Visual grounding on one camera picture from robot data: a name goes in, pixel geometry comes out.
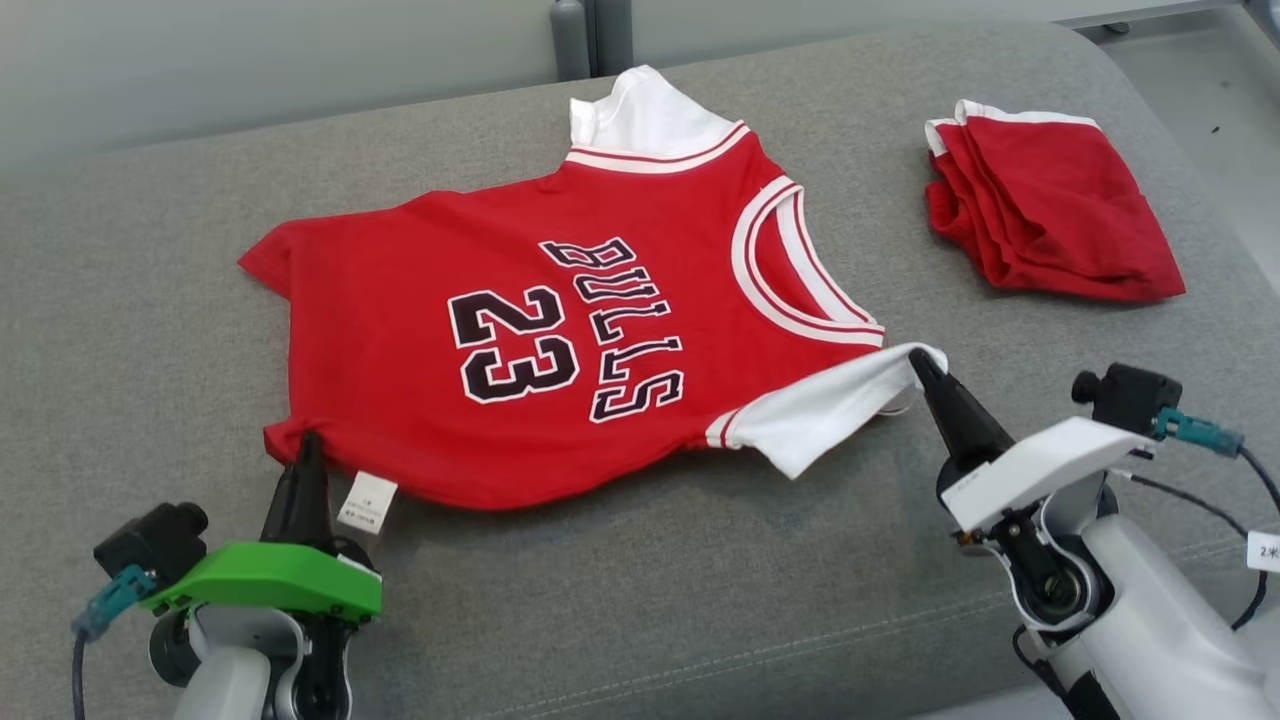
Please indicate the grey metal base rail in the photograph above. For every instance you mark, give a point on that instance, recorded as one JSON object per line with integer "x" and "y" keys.
{"x": 1150, "y": 12}

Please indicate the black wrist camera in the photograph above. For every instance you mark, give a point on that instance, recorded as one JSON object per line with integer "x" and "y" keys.
{"x": 1130, "y": 400}
{"x": 150, "y": 545}

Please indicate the grey fabric sofa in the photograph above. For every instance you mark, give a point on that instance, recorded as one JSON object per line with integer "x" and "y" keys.
{"x": 700, "y": 600}

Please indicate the grey rounded post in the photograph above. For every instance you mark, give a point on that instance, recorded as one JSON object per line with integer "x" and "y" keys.
{"x": 615, "y": 35}
{"x": 570, "y": 40}

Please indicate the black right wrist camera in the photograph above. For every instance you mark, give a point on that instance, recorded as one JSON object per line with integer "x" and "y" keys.
{"x": 1130, "y": 400}

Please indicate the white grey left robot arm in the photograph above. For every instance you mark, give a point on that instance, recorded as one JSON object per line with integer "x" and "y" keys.
{"x": 235, "y": 670}

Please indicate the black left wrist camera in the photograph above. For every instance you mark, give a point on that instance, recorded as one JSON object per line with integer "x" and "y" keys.
{"x": 150, "y": 545}

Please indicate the red Bulls 23 jersey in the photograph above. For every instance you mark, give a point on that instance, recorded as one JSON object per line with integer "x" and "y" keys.
{"x": 400, "y": 280}

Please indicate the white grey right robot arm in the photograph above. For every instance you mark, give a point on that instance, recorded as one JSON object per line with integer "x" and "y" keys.
{"x": 1150, "y": 620}

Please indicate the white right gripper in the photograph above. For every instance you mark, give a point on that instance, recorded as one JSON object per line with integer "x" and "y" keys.
{"x": 1040, "y": 470}

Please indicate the red shorts white trim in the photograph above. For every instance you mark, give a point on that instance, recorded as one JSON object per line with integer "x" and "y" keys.
{"x": 1060, "y": 200}

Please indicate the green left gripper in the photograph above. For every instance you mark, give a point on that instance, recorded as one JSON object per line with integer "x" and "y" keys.
{"x": 270, "y": 585}

